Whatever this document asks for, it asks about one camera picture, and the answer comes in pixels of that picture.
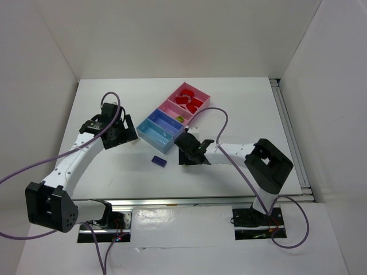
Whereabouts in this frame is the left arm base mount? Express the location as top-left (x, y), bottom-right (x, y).
top-left (87, 209), bottom-right (132, 243)

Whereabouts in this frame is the red lego brick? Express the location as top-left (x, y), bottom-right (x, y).
top-left (191, 98), bottom-right (204, 108)
top-left (175, 97), bottom-right (189, 105)
top-left (186, 104), bottom-right (197, 114)

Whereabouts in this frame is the light blue container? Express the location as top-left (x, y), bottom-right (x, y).
top-left (136, 119), bottom-right (173, 154)

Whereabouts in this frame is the aluminium front rail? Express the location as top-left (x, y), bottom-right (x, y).
top-left (68, 195), bottom-right (259, 209)

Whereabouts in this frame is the red round flower lego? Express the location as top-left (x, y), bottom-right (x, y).
top-left (180, 89), bottom-right (194, 99)

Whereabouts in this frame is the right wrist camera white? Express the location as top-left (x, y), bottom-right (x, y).
top-left (185, 126), bottom-right (200, 139)

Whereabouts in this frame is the large pink container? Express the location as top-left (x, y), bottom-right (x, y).
top-left (166, 82), bottom-right (210, 126)

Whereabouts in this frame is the small pink container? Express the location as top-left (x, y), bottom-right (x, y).
top-left (158, 100), bottom-right (193, 125)

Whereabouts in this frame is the aluminium right rail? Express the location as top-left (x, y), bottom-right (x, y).
top-left (269, 78), bottom-right (315, 202)

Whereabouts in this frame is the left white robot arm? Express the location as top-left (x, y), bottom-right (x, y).
top-left (25, 103), bottom-right (138, 233)

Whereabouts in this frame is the aluminium rail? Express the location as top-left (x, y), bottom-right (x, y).
top-left (68, 195), bottom-right (259, 209)
top-left (269, 78), bottom-right (315, 202)

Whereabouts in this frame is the purple lego plate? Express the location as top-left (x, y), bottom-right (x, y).
top-left (151, 156), bottom-right (167, 168)

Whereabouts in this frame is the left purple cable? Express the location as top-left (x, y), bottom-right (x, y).
top-left (0, 92), bottom-right (121, 275)

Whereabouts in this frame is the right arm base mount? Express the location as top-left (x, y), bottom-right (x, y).
top-left (230, 207), bottom-right (287, 241)

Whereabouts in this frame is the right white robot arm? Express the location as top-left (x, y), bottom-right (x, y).
top-left (174, 132), bottom-right (294, 215)

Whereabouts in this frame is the purple blue container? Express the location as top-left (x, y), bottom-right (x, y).
top-left (148, 109), bottom-right (184, 140)

